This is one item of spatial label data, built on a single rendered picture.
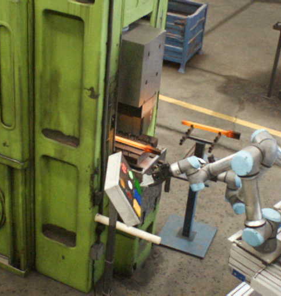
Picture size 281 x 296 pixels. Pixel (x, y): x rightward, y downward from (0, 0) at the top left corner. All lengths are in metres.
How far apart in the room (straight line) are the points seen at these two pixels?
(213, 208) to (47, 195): 1.69
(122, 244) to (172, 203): 1.03
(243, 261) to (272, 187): 2.05
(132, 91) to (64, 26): 0.55
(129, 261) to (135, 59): 1.51
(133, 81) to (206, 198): 1.99
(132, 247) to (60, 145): 0.97
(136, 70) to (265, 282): 1.39
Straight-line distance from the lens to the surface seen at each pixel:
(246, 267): 3.56
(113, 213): 3.41
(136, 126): 4.08
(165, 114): 6.46
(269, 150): 3.48
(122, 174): 3.25
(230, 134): 4.30
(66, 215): 3.94
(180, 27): 7.40
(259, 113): 6.80
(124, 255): 4.21
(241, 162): 3.06
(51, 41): 3.43
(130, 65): 3.44
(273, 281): 3.40
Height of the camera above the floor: 2.96
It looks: 31 degrees down
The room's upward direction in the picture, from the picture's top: 5 degrees clockwise
